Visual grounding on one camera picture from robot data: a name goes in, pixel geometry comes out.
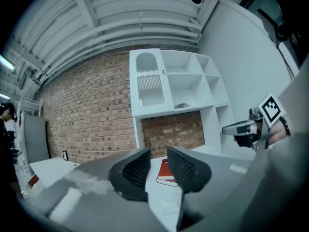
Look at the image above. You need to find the red and white box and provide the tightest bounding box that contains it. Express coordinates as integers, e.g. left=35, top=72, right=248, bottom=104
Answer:
left=26, top=173, right=40, bottom=190

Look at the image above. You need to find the dark red book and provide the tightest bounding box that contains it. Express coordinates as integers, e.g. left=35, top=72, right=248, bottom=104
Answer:
left=155, top=176, right=181, bottom=188

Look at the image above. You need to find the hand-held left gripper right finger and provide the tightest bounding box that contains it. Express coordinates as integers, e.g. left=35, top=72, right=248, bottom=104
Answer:
left=167, top=146, right=254, bottom=232

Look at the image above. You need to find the large white desk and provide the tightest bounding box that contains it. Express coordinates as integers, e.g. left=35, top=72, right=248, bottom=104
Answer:
left=144, top=143, right=257, bottom=229

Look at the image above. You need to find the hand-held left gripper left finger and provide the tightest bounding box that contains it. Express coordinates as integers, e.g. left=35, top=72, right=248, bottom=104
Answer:
left=24, top=147, right=179, bottom=232

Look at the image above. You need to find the black wrist strap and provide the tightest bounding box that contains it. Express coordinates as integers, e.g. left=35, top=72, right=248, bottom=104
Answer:
left=279, top=116, right=292, bottom=137

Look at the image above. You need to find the small white desk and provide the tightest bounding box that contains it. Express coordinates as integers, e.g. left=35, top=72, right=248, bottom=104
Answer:
left=28, top=156, right=82, bottom=196

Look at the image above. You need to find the grey partition panel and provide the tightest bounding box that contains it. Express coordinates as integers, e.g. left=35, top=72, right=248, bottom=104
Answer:
left=24, top=114, right=51, bottom=164

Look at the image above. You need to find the bright red book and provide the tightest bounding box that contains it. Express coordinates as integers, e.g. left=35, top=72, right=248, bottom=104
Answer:
left=157, top=158, right=181, bottom=182

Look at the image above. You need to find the white shelf hutch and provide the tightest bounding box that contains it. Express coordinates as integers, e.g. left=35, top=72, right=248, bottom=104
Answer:
left=128, top=47, right=242, bottom=155

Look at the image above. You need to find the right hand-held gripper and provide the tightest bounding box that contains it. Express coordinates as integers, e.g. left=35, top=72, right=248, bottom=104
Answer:
left=222, top=93, right=288, bottom=151

